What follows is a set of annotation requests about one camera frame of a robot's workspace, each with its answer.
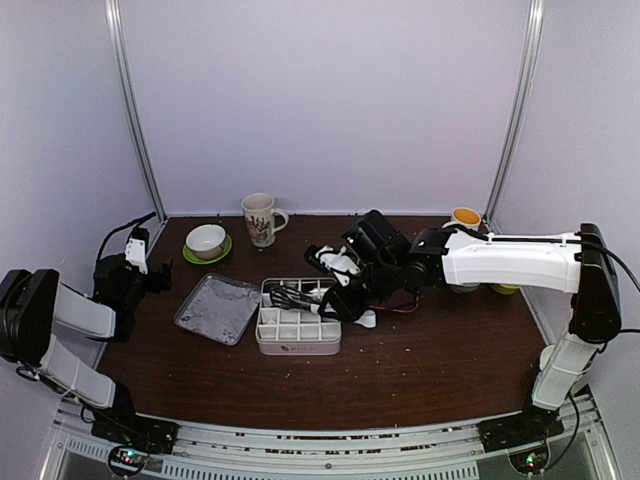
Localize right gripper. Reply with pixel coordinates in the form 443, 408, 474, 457
317, 257, 401, 324

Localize white handled tongs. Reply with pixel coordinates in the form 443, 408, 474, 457
269, 285, 377, 330

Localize bunny tin lid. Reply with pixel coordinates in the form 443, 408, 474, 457
174, 273, 261, 346

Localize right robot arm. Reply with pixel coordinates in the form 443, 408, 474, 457
304, 210, 622, 442

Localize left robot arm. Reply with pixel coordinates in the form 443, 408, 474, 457
1, 219, 172, 444

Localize red chocolate tray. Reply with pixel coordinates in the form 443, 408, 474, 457
371, 290, 420, 314

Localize green saucer plate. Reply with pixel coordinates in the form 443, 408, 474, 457
182, 235, 233, 265

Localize grey blue small bowl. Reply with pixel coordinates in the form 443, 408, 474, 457
450, 284, 479, 294

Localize white ceramic bowl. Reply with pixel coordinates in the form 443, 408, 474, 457
186, 224, 227, 260

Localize tin box with dividers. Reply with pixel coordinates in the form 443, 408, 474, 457
255, 278, 342, 356

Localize yellow inside floral mug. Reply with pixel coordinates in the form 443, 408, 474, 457
441, 207, 482, 232

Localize seashell coral mug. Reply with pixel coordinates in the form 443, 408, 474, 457
241, 193, 289, 248

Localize green small bowl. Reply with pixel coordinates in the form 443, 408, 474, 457
490, 284, 520, 296

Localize white cup near base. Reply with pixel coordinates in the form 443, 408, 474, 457
537, 344, 555, 371

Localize front aluminium rail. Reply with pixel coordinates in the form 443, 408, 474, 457
39, 389, 621, 480

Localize left aluminium frame post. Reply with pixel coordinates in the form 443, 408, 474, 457
104, 0, 168, 223

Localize aluminium frame post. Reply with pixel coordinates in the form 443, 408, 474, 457
104, 0, 168, 223
484, 0, 546, 227

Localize right aluminium frame post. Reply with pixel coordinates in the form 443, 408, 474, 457
484, 0, 546, 227

